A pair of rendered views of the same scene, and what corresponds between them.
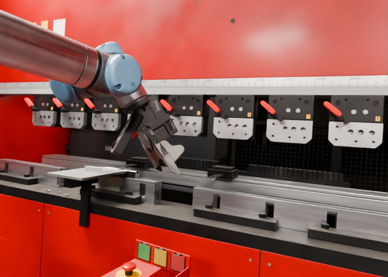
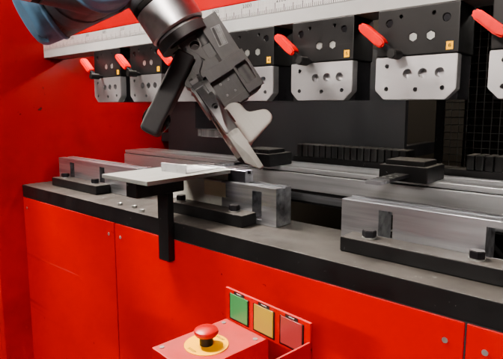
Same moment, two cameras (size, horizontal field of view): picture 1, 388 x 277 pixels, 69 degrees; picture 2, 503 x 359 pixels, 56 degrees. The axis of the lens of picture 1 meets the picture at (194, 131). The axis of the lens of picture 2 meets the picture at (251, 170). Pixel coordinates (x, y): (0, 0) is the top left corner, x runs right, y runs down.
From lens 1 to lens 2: 0.19 m
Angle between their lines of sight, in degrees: 20
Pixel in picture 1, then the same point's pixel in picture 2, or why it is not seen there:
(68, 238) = (149, 278)
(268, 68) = not seen: outside the picture
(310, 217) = not seen: outside the picture
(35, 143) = (115, 132)
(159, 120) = (222, 63)
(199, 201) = (353, 223)
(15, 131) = (84, 115)
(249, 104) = (450, 22)
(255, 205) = (464, 234)
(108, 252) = (203, 304)
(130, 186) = (238, 196)
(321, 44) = not seen: outside the picture
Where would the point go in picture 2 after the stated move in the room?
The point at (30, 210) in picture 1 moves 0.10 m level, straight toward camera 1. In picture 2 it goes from (99, 233) to (94, 243)
